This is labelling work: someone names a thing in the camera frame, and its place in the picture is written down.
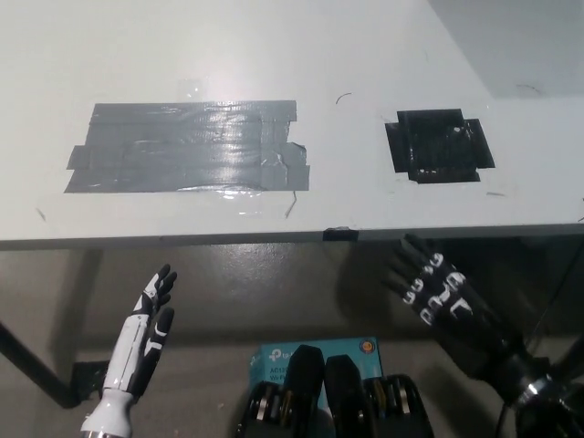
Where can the black floor tape patch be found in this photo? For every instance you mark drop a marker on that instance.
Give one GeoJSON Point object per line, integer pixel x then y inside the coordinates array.
{"type": "Point", "coordinates": [91, 381]}

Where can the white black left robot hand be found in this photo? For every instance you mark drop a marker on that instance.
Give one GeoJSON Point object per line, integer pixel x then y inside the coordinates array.
{"type": "Point", "coordinates": [130, 347]}

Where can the black table leg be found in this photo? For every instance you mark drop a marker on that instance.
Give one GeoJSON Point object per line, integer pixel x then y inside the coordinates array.
{"type": "Point", "coordinates": [38, 372]}

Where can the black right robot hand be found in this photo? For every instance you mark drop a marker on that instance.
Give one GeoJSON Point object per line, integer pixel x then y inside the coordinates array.
{"type": "Point", "coordinates": [456, 315]}

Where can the small black tape piece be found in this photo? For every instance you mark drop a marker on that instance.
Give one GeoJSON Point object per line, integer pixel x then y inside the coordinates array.
{"type": "Point", "coordinates": [340, 233]}

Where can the grey duct tape patch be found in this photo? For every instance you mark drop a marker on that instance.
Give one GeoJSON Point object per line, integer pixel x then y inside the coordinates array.
{"type": "Point", "coordinates": [182, 148]}

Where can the black tape square patch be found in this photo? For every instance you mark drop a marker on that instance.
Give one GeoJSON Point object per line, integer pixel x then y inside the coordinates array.
{"type": "Point", "coordinates": [438, 146]}

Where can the teal router cardboard box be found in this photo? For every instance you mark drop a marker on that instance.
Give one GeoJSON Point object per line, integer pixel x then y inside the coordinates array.
{"type": "Point", "coordinates": [274, 360]}

